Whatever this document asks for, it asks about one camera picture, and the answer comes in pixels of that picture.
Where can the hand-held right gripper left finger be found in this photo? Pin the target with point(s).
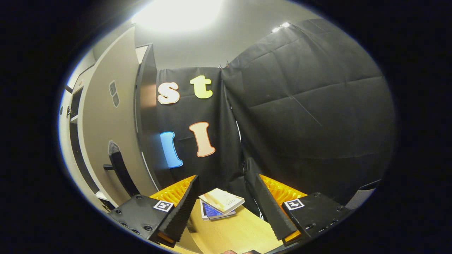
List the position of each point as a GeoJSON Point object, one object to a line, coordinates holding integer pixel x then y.
{"type": "Point", "coordinates": [183, 208]}

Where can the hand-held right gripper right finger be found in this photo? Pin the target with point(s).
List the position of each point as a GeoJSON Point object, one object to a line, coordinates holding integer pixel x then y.
{"type": "Point", "coordinates": [270, 208]}

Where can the white shoe cabinet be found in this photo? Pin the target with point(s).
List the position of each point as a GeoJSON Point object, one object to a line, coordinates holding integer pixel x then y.
{"type": "Point", "coordinates": [146, 116]}

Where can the white cabinet door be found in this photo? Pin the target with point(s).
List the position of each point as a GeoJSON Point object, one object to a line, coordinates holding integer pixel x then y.
{"type": "Point", "coordinates": [102, 123]}

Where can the blue book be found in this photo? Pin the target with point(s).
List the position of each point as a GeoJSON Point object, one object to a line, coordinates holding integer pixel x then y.
{"type": "Point", "coordinates": [211, 212]}

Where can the cream book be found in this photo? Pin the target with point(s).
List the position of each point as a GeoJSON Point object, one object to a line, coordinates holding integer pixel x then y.
{"type": "Point", "coordinates": [222, 200]}

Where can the grey ribbed panel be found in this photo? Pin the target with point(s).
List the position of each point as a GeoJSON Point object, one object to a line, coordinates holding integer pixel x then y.
{"type": "Point", "coordinates": [363, 197]}

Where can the black backdrop cloth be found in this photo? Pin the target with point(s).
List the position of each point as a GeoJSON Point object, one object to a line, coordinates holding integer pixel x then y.
{"type": "Point", "coordinates": [300, 106]}

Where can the ceiling light panel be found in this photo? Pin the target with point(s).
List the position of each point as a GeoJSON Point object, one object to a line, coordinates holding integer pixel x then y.
{"type": "Point", "coordinates": [280, 26]}
{"type": "Point", "coordinates": [176, 14]}

